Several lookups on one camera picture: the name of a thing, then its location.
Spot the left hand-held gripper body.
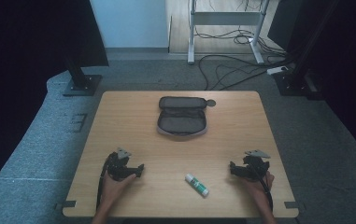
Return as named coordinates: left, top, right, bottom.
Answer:
left=105, top=147, right=136, bottom=183

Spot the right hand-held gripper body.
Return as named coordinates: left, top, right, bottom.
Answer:
left=240, top=149, right=272, bottom=183

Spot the white green glue stick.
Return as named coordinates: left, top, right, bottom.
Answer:
left=184, top=173, right=210, bottom=199

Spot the grey pencil case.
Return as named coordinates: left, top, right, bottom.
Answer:
left=156, top=95, right=217, bottom=137

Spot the person's right hand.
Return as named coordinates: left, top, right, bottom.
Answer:
left=242, top=171, right=276, bottom=207

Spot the person's left hand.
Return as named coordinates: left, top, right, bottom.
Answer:
left=99, top=172, right=137, bottom=205

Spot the white power strip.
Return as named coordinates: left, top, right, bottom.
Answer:
left=265, top=65, right=289, bottom=76

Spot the black curtain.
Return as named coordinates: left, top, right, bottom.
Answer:
left=266, top=0, right=356, bottom=166
left=0, top=0, right=110, bottom=202

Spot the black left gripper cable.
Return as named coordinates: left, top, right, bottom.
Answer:
left=95, top=153, right=113, bottom=211

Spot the black stand with base plate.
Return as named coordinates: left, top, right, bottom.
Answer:
left=62, top=54, right=103, bottom=97
left=273, top=0, right=342, bottom=101

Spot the long black floor cable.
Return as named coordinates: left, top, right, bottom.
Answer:
left=197, top=53, right=290, bottom=91

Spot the tangle of black cables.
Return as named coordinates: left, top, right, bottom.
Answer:
left=193, top=0, right=289, bottom=59

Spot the white metal desk frame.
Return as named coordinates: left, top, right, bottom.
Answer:
left=187, top=0, right=271, bottom=65

